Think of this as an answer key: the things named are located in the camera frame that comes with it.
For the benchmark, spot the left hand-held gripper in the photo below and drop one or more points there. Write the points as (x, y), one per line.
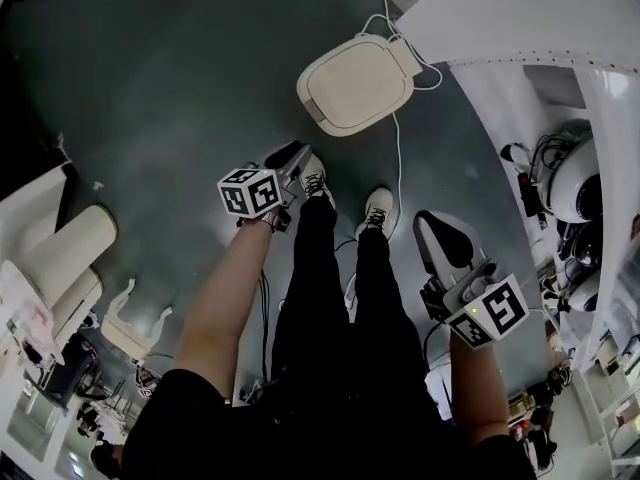
(255, 193)

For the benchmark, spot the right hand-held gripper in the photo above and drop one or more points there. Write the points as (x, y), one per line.
(480, 313)

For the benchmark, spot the cream lidded trash bin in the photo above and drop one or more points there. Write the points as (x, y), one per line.
(355, 85)

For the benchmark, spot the person's left forearm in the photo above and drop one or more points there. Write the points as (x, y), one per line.
(220, 293)

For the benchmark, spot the person's right forearm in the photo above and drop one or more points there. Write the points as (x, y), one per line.
(477, 393)

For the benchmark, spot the person's white left shoe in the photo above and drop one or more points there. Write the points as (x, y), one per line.
(315, 178)

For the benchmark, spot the person's white shoe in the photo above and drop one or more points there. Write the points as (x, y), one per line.
(315, 178)
(376, 210)

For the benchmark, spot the white spherical device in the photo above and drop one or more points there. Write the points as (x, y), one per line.
(585, 293)
(575, 188)

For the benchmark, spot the person's black trousers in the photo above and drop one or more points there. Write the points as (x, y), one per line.
(315, 293)

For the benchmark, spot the person's white right shoe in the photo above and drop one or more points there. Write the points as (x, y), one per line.
(376, 210)

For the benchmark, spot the white ornate chair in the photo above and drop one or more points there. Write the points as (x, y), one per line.
(130, 323)

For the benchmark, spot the person's black t-shirt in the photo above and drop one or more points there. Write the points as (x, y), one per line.
(300, 433)

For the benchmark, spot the white cabinet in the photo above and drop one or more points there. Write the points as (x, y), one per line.
(30, 203)

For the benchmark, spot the white metal shelf unit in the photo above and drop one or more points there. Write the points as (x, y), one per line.
(500, 13)

